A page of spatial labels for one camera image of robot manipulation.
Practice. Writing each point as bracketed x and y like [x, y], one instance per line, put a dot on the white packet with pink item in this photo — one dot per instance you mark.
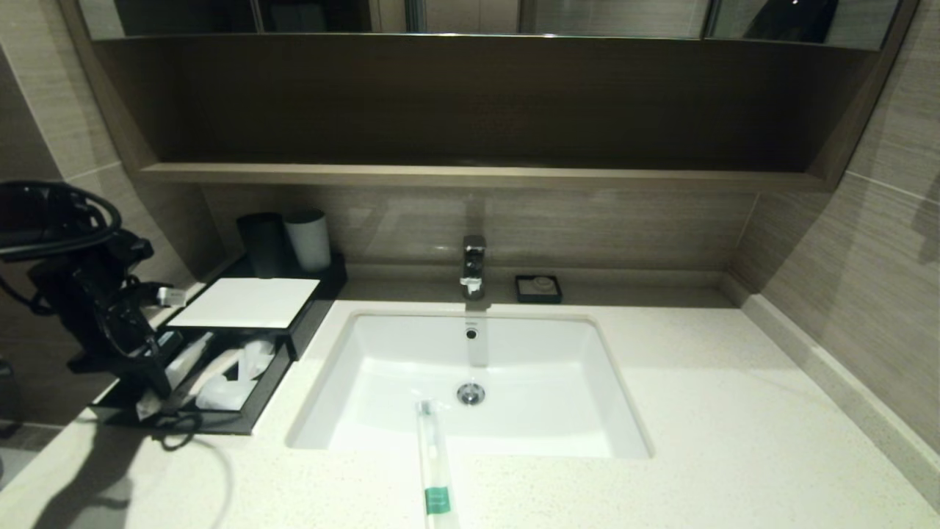
[258, 356]

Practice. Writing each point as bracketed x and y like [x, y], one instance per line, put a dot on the chrome faucet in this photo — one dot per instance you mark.
[474, 264]

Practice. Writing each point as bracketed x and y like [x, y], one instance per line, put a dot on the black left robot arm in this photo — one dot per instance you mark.
[81, 294]

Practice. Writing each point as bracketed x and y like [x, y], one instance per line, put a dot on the black box with white lid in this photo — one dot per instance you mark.
[250, 301]

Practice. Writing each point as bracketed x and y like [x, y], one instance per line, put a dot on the brown wooden wall shelf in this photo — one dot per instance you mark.
[470, 110]

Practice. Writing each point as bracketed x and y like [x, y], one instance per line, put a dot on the chrome sink drain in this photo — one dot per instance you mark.
[471, 394]

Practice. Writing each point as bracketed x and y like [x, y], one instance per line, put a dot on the small white sachets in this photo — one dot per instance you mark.
[224, 395]

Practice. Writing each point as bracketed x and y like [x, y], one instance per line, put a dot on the wrapped toothbrush with green label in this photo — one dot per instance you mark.
[437, 470]

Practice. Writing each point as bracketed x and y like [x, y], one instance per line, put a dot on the long white packet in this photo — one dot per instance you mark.
[194, 353]

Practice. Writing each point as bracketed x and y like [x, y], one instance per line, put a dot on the black soap dish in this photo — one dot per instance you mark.
[538, 295]

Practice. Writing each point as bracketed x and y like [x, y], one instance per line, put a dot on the beige soap bar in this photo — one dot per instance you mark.
[543, 283]

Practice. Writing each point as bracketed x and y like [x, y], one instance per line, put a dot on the black tray with sachets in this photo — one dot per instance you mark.
[242, 419]

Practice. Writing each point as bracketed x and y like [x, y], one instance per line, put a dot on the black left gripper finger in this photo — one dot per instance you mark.
[143, 386]
[167, 378]

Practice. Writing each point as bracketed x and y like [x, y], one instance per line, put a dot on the white cup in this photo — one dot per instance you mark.
[308, 242]

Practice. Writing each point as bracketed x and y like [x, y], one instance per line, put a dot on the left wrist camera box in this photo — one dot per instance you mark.
[172, 296]

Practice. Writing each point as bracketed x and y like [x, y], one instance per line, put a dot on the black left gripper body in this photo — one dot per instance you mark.
[117, 356]

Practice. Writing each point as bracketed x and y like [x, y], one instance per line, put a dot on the wall mirror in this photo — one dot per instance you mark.
[477, 16]

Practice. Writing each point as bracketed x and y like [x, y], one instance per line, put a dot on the black cup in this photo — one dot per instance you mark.
[263, 246]

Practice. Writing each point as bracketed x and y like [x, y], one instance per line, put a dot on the white ceramic sink basin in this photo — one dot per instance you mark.
[543, 397]

